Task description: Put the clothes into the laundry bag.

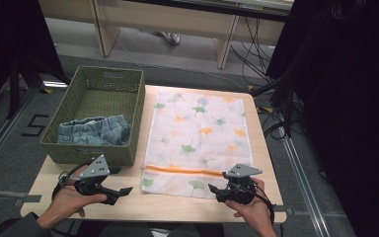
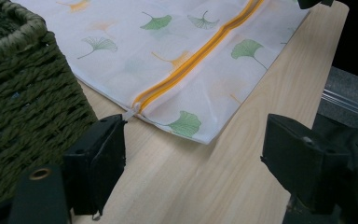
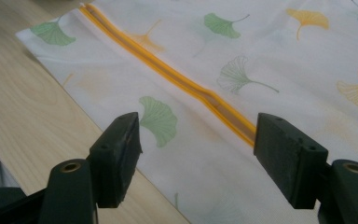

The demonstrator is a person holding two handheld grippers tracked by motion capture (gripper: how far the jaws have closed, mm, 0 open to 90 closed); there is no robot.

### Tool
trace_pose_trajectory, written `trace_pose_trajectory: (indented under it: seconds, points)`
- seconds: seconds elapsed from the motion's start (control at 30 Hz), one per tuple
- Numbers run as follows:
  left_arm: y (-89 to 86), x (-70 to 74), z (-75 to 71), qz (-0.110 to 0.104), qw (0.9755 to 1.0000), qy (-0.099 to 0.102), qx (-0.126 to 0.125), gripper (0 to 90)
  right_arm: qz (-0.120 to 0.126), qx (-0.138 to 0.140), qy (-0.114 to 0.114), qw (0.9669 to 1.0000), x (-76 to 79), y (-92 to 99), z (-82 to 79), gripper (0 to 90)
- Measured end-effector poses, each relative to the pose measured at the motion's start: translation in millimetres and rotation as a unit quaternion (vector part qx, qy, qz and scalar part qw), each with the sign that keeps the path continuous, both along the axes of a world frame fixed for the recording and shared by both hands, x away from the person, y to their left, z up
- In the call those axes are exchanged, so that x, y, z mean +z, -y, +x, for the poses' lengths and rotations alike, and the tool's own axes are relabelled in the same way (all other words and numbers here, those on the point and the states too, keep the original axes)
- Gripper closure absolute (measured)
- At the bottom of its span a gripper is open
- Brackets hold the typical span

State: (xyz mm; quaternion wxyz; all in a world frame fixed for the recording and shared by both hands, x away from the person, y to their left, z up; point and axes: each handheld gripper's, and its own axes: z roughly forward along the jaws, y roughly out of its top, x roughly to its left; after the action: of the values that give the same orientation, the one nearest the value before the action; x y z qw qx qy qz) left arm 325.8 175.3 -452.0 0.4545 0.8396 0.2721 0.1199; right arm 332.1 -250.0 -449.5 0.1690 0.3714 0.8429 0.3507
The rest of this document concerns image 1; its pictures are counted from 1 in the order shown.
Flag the black floor cables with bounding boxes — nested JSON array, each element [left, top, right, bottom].
[[230, 16, 305, 141]]

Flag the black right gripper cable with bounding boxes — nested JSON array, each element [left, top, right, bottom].
[[250, 184, 276, 226]]

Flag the person's right hand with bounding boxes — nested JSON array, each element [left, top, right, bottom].
[[224, 177, 277, 237]]

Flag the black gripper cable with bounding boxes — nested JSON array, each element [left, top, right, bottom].
[[250, 184, 276, 226], [51, 163, 88, 201]]

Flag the black curtain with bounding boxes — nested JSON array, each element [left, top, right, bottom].
[[0, 0, 65, 117], [265, 0, 379, 237]]

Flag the green woven basket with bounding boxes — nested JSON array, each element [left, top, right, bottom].
[[39, 65, 146, 167]]

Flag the person's left hand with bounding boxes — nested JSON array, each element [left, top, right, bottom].
[[37, 164, 109, 230]]

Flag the light wooden desk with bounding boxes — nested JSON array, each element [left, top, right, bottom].
[[38, 0, 294, 70]]

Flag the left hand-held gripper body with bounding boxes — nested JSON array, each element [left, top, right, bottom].
[[74, 154, 122, 206]]

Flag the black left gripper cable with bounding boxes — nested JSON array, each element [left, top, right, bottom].
[[51, 163, 88, 201]]

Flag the light blue denim shorts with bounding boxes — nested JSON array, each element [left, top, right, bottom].
[[56, 114, 132, 147]]

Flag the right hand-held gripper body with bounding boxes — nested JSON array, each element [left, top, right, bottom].
[[216, 163, 264, 205]]

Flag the black metal stand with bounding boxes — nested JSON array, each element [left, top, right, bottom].
[[251, 33, 314, 138], [6, 53, 72, 119]]

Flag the leaf print mesh laundry bag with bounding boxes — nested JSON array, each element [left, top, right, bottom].
[[140, 88, 255, 199]]

